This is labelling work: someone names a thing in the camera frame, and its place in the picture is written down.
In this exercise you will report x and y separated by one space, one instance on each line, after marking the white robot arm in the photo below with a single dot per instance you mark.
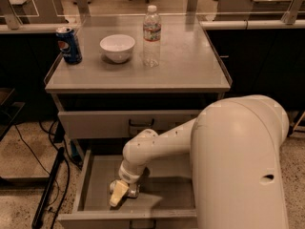
233 146

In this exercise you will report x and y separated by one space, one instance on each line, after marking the clear plastic water bottle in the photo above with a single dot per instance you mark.
151 37

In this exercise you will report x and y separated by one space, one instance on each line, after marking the open grey middle drawer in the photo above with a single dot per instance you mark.
165 199

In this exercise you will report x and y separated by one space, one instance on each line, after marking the wheeled robot base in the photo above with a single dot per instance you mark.
296 119

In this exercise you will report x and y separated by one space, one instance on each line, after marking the dark shelf at left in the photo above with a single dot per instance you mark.
9 110

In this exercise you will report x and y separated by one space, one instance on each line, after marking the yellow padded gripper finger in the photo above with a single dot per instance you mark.
119 189

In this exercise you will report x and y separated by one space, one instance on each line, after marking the black bar on floor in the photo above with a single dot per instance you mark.
38 218

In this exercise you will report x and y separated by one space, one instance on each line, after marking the blue pepsi can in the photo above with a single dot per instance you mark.
68 45

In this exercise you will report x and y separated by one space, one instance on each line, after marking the closed grey top drawer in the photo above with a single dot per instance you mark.
116 124

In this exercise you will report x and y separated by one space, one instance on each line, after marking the white ceramic bowl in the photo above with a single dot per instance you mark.
117 47

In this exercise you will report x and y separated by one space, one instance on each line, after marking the grey drawer cabinet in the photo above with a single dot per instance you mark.
189 76

